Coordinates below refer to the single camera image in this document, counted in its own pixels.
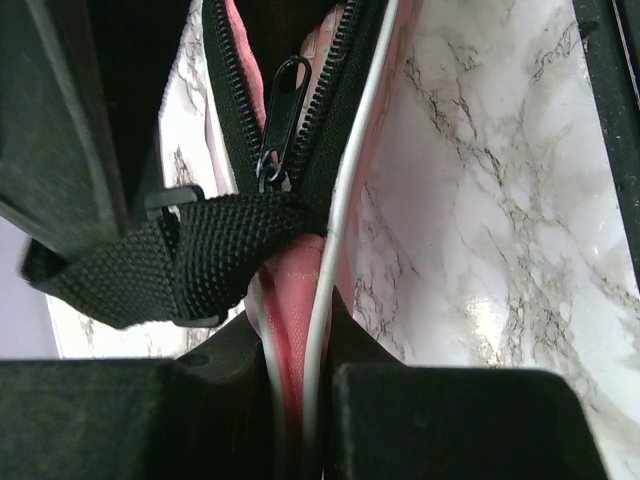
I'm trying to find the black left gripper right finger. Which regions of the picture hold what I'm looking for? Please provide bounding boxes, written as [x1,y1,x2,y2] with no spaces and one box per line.
[324,294,606,479]

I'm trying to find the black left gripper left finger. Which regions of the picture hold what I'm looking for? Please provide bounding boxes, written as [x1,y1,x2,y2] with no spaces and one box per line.
[1,315,273,479]

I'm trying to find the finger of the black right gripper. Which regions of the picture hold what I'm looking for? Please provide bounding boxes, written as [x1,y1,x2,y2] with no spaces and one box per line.
[1,0,128,253]

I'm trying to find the black zipper pull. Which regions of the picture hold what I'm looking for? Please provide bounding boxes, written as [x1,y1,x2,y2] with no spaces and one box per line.
[256,55,311,193]

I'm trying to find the pink racket bag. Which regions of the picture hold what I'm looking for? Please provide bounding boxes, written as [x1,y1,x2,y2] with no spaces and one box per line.
[202,1,422,479]

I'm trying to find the black bag strap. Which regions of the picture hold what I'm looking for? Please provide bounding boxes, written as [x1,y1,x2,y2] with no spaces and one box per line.
[19,185,321,331]

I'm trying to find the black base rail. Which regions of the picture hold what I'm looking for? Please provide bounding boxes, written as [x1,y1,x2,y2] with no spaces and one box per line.
[573,0,639,274]

